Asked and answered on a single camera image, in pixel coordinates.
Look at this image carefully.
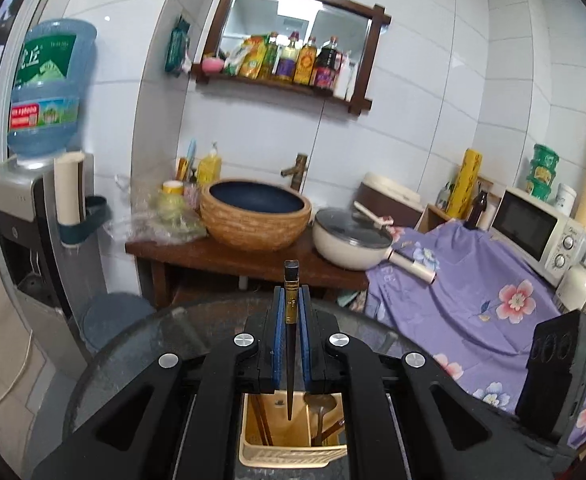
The blue round stool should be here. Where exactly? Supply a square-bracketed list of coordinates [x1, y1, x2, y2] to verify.
[82, 292, 156, 353]

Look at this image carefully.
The purple floral cloth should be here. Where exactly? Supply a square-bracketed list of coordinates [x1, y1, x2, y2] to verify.
[365, 220, 586, 448]

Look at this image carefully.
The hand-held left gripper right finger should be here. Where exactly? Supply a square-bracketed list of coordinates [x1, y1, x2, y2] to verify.
[298, 285, 556, 480]

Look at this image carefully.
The pink small bottle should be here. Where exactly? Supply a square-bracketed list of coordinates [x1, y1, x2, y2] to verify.
[184, 175, 201, 211]

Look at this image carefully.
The grey water dispenser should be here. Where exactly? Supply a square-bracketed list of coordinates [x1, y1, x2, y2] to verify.
[0, 152, 106, 376]

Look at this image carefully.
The wooden framed mirror shelf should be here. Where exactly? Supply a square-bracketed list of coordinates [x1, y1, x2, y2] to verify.
[190, 0, 392, 115]

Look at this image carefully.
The blue water jug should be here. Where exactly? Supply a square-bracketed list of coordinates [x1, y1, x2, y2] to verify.
[7, 19, 98, 168]

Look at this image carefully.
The dark soy sauce bottle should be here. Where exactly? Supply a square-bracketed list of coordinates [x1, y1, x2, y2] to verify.
[310, 36, 341, 93]

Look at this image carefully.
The yellow label sauce bottle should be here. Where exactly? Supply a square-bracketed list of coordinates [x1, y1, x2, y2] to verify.
[293, 36, 318, 86]

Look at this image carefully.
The cream cooking pot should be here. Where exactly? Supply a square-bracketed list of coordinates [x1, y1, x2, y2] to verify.
[313, 207, 438, 287]

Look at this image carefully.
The white microwave oven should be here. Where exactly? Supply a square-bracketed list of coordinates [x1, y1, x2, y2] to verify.
[489, 187, 586, 283]

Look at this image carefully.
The white jar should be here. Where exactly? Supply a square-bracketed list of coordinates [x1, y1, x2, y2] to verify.
[554, 183, 578, 215]

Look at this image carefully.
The brown wooden chopstick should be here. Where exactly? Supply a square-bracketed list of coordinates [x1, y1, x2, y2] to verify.
[255, 394, 275, 447]
[320, 419, 346, 445]
[248, 394, 269, 447]

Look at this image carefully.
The white spatula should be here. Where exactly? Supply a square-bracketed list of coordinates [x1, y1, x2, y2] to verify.
[354, 201, 393, 228]

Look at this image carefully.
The cream plastic utensil holder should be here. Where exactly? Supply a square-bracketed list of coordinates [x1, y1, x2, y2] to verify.
[238, 392, 349, 468]

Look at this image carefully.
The clear plastic bag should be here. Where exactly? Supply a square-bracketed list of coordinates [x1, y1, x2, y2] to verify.
[104, 182, 209, 246]

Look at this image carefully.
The purple label bottle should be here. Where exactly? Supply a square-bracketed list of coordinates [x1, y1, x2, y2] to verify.
[274, 31, 300, 82]

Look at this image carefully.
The metal spoon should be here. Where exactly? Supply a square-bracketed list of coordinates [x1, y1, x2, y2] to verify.
[304, 393, 337, 447]

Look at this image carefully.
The dark wooden counter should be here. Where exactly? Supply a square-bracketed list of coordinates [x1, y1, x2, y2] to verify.
[126, 235, 371, 311]

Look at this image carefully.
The green packet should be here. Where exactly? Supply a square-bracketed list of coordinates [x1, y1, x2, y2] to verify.
[165, 16, 192, 77]

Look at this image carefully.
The white pump bottle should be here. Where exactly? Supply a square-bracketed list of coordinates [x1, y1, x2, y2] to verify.
[333, 50, 356, 101]

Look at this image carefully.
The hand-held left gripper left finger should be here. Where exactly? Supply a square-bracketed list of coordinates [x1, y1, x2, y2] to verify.
[30, 286, 288, 480]

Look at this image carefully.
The brown glass bottle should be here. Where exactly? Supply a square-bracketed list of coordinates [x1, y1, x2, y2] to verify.
[465, 190, 488, 231]

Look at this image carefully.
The wooden box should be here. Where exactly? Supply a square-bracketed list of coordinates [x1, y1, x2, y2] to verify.
[417, 203, 456, 235]

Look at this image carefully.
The yellow dish soap bottle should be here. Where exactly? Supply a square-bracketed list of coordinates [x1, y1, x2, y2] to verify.
[196, 142, 222, 186]

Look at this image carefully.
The bronze faucet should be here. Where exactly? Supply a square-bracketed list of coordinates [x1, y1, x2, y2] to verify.
[280, 154, 308, 192]

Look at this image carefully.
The round glass table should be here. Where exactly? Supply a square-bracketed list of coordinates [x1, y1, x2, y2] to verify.
[63, 296, 568, 480]

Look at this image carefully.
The yellow wrap roll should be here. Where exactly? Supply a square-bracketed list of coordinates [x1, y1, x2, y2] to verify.
[445, 148, 482, 220]

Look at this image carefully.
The white electric kettle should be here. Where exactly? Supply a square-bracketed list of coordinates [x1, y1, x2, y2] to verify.
[553, 260, 586, 318]

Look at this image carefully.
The glass pot lid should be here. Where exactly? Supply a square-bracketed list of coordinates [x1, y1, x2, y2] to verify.
[314, 207, 394, 250]

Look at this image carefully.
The stack of paper cups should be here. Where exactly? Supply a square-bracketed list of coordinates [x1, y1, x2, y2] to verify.
[54, 151, 86, 226]

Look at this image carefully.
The black chopstick with amber band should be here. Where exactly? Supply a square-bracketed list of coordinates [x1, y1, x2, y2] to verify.
[283, 259, 301, 421]

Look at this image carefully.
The brown and white rice cooker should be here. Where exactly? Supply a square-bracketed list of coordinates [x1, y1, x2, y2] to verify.
[357, 172, 424, 228]

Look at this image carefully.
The woven-look basin sink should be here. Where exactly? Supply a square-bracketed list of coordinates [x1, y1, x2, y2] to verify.
[200, 179, 313, 252]

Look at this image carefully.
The green oil bottle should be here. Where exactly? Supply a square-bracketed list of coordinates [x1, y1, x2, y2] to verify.
[259, 32, 280, 81]

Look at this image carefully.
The teal cup holder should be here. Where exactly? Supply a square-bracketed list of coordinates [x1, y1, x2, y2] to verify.
[57, 195, 112, 248]

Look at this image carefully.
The stack of green tubs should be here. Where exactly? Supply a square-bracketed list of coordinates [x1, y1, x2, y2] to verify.
[525, 144, 560, 201]

